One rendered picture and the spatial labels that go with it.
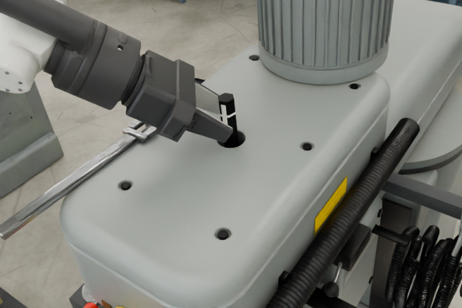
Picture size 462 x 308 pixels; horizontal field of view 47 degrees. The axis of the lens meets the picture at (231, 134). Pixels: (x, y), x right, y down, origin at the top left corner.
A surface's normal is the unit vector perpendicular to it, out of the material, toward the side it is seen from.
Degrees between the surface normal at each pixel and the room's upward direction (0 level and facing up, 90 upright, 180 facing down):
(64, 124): 0
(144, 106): 90
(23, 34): 47
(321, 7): 90
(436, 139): 0
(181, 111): 56
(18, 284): 0
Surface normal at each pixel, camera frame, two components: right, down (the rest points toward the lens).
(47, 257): -0.08, -0.78
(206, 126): 0.08, 0.62
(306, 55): -0.36, 0.61
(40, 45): 0.48, -0.26
